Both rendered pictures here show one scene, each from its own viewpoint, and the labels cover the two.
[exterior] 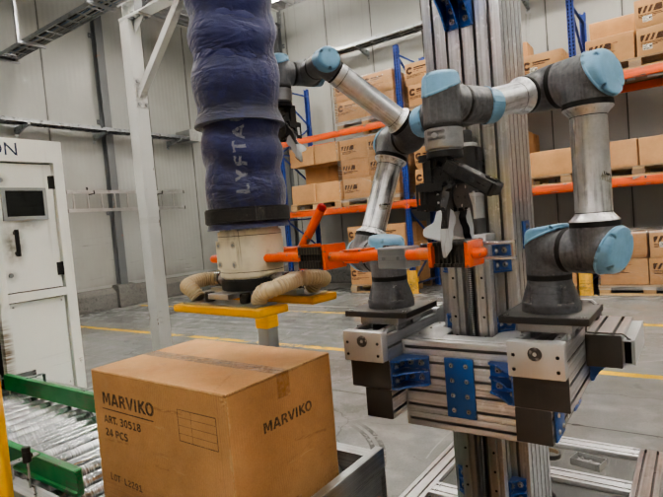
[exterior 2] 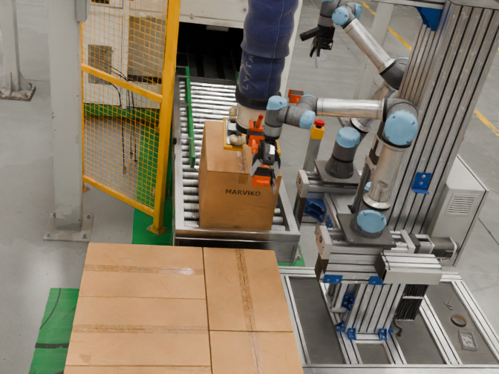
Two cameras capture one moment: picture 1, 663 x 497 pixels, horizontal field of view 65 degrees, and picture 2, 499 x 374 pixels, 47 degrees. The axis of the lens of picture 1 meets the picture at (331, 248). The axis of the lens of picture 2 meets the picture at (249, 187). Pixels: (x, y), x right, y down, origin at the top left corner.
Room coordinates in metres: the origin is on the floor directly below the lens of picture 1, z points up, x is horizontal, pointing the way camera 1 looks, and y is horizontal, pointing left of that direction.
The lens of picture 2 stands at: (-0.54, -1.61, 2.47)
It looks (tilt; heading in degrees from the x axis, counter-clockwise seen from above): 32 degrees down; 42
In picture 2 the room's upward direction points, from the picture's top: 10 degrees clockwise
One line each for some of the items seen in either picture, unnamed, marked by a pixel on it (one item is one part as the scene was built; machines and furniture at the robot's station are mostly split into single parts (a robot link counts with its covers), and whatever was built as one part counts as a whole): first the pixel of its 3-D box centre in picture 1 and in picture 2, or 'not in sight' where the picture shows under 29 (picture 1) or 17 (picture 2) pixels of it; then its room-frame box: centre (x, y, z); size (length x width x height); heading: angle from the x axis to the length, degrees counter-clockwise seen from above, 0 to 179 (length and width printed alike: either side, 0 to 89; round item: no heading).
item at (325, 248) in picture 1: (322, 255); (257, 137); (1.25, 0.02, 1.25); 0.10 x 0.08 x 0.06; 141
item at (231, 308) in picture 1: (227, 302); (232, 130); (1.33, 0.28, 1.14); 0.34 x 0.10 x 0.05; 51
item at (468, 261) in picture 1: (455, 252); (260, 176); (1.02, -0.24, 1.24); 0.08 x 0.07 x 0.05; 51
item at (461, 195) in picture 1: (443, 181); (269, 145); (1.05, -0.23, 1.39); 0.09 x 0.08 x 0.12; 51
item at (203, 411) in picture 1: (214, 426); (235, 175); (1.52, 0.39, 0.75); 0.60 x 0.40 x 0.40; 53
